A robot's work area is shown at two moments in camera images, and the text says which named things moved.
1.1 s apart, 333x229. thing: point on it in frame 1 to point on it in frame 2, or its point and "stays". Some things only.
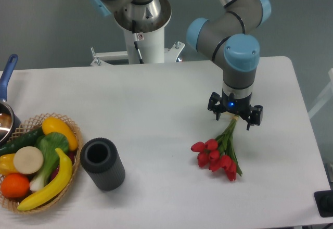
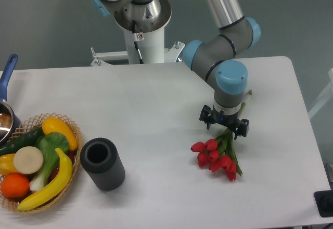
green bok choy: x=48 y=142 stays
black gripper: x=242 y=106 to x=230 y=121
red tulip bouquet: x=219 y=153 stays
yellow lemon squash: x=53 y=125 stays
